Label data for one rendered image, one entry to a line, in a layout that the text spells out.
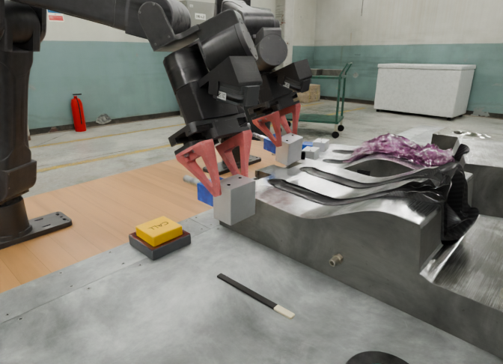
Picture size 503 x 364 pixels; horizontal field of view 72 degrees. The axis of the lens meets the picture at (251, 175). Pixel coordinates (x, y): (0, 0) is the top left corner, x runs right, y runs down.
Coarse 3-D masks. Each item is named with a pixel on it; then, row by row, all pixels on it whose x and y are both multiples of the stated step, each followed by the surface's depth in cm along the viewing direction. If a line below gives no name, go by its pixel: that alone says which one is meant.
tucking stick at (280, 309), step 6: (222, 276) 53; (228, 282) 52; (234, 282) 52; (240, 288) 51; (246, 288) 51; (252, 294) 49; (258, 294) 49; (258, 300) 49; (264, 300) 48; (270, 300) 48; (270, 306) 47; (276, 306) 47; (282, 312) 46; (288, 312) 46
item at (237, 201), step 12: (192, 180) 55; (228, 180) 49; (240, 180) 49; (252, 180) 49; (204, 192) 50; (228, 192) 46; (240, 192) 47; (252, 192) 49; (216, 204) 49; (228, 204) 47; (240, 204) 48; (252, 204) 50; (216, 216) 49; (228, 216) 47; (240, 216) 49
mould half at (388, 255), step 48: (288, 192) 64; (336, 192) 65; (288, 240) 58; (336, 240) 52; (384, 240) 46; (432, 240) 46; (480, 240) 53; (384, 288) 48; (432, 288) 43; (480, 288) 42; (480, 336) 41
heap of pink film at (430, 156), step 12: (372, 144) 95; (384, 144) 84; (396, 144) 84; (408, 144) 91; (432, 144) 89; (360, 156) 88; (396, 156) 83; (408, 156) 83; (420, 156) 82; (432, 156) 84; (444, 156) 83
